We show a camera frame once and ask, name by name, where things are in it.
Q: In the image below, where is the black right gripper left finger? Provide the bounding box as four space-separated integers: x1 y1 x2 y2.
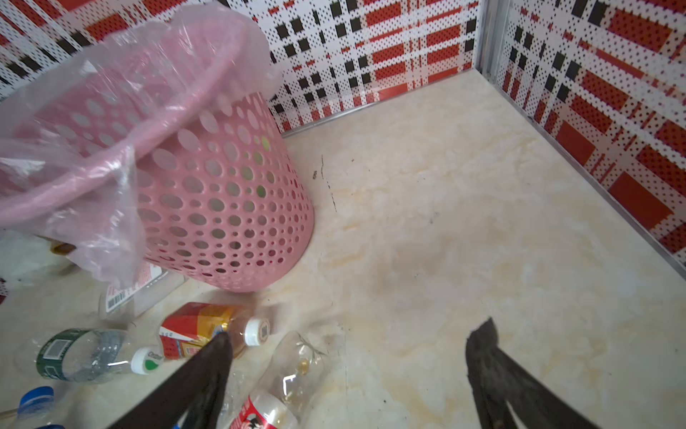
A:
111 332 233 429

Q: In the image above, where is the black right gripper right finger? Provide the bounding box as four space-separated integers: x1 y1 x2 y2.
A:
466 318 596 428

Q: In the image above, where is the small blue cap water bottle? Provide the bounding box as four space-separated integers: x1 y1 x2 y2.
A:
10 386 64 429

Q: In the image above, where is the pink perforated waste bin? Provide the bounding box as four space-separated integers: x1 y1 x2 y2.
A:
0 20 315 294

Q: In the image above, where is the clear plastic bin liner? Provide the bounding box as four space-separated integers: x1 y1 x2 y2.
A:
0 2 285 288

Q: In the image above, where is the red yellow label bottle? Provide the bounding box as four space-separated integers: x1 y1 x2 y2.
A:
158 302 271 360

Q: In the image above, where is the clear bottle pink label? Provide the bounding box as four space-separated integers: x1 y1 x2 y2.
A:
98 262 187 324

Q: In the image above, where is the clear bottle green label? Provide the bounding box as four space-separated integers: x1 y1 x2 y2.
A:
14 328 164 384

